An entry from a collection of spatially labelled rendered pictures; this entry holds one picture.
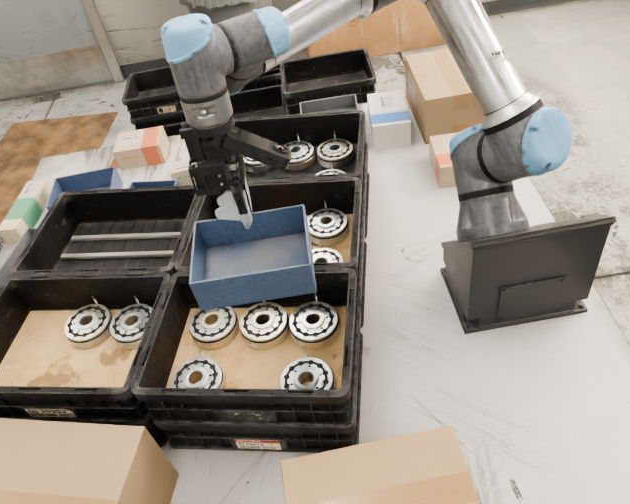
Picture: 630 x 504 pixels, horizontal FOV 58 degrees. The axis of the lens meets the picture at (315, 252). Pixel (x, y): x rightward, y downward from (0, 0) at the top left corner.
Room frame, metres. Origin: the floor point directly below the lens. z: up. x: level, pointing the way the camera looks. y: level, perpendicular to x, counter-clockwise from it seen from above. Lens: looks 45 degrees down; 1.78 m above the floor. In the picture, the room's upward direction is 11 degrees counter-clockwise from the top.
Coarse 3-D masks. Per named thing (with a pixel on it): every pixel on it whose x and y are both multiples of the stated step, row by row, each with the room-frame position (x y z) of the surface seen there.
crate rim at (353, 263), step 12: (288, 180) 1.12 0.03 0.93; (300, 180) 1.11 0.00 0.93; (312, 180) 1.11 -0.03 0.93; (324, 180) 1.10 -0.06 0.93; (336, 180) 1.09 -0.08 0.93; (348, 180) 1.08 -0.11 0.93; (360, 180) 1.07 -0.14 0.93; (360, 192) 1.03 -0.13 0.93; (360, 204) 0.99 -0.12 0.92; (360, 216) 0.97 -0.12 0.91; (192, 228) 1.01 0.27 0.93; (180, 252) 0.94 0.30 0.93; (180, 264) 0.90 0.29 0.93; (324, 264) 0.82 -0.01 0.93; (336, 264) 0.81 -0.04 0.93; (348, 264) 0.80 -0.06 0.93
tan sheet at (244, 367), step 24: (192, 312) 0.84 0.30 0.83; (240, 312) 0.82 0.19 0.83; (288, 312) 0.79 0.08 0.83; (336, 312) 0.77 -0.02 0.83; (240, 336) 0.75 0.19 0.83; (288, 336) 0.73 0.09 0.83; (216, 360) 0.70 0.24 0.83; (240, 360) 0.69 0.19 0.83; (264, 360) 0.68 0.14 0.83; (288, 360) 0.67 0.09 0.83; (336, 360) 0.65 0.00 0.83; (168, 384) 0.67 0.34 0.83; (240, 384) 0.63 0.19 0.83; (264, 384) 0.62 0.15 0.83; (336, 384) 0.59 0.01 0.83
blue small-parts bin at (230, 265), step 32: (224, 224) 0.78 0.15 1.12; (256, 224) 0.78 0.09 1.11; (288, 224) 0.77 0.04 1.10; (192, 256) 0.70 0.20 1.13; (224, 256) 0.75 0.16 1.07; (256, 256) 0.74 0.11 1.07; (288, 256) 0.72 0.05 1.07; (192, 288) 0.64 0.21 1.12; (224, 288) 0.63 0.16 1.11; (256, 288) 0.63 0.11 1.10; (288, 288) 0.63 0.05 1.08
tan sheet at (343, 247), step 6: (348, 216) 1.06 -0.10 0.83; (348, 222) 1.04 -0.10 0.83; (348, 234) 1.00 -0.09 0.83; (342, 240) 0.98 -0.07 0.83; (348, 240) 0.98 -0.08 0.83; (312, 246) 0.98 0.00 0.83; (318, 246) 0.98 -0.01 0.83; (324, 246) 0.97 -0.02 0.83; (330, 246) 0.97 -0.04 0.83; (336, 246) 0.96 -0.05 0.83; (342, 246) 0.96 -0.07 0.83; (348, 246) 0.96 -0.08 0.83; (342, 252) 0.94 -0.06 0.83; (348, 252) 0.94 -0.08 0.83; (348, 258) 0.92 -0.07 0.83
